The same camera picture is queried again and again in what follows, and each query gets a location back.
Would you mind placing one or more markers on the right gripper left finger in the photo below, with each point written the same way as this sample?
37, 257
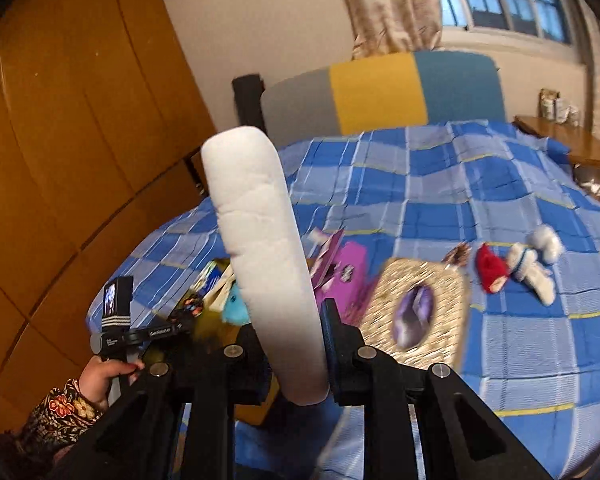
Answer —
248, 374

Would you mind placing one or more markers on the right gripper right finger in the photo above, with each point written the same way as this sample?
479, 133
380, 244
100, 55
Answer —
350, 376

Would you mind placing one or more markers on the blue plush toy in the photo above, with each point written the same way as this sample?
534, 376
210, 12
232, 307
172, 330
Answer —
235, 311

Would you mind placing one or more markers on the white foam pad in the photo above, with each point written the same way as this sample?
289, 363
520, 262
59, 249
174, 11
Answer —
265, 259

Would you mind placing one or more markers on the white knitted sock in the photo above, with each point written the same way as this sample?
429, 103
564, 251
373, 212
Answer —
524, 267

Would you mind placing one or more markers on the tissue pack with barcode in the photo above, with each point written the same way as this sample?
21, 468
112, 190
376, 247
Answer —
209, 276

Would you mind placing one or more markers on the red haired doll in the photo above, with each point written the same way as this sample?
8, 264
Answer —
492, 270

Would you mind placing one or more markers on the white fluffy ball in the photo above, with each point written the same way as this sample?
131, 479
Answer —
547, 243

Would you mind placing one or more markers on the floral sleeve forearm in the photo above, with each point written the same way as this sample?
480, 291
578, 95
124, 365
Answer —
57, 422

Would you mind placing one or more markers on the person's left hand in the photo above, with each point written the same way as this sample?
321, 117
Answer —
95, 380

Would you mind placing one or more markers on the gold metal tray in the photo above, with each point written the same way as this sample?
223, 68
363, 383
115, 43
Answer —
209, 327

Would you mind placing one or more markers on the ornate silver tissue box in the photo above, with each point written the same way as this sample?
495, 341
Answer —
418, 313

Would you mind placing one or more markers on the purple cardboard box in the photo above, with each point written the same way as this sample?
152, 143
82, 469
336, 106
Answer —
339, 272

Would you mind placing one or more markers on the brown scrunchie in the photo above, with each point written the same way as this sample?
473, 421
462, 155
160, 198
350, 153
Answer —
458, 256

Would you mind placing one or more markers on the blue plaid tablecloth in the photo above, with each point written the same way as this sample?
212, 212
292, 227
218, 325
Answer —
417, 192

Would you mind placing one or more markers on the grey yellow blue headboard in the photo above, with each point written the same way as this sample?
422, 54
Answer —
389, 91

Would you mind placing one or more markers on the wooden side table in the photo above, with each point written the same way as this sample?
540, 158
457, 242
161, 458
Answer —
584, 147

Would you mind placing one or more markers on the patterned curtain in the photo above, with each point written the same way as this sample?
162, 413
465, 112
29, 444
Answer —
382, 27

